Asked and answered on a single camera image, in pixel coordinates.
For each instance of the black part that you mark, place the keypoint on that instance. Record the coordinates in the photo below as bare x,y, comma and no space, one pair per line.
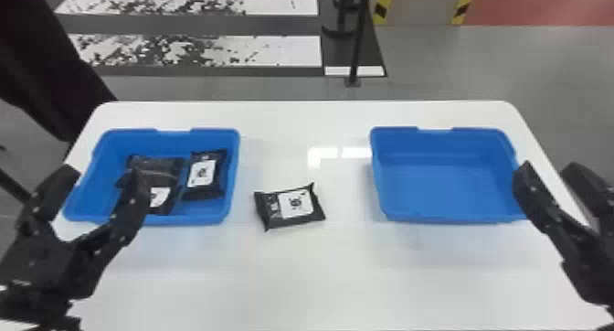
160,172
211,174
288,205

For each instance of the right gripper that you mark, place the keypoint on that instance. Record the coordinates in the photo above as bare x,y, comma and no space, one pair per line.
592,270

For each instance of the black metal post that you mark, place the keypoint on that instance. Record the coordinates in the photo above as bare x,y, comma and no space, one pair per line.
355,35

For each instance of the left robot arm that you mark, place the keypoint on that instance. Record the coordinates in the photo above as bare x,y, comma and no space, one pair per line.
33,311

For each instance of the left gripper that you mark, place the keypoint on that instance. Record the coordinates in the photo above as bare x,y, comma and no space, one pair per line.
43,268

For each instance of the yellow black striped post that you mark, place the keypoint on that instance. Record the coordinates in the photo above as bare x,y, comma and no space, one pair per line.
463,4
381,4

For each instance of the blue tray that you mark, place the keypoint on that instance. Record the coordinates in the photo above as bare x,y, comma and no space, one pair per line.
446,179
100,179

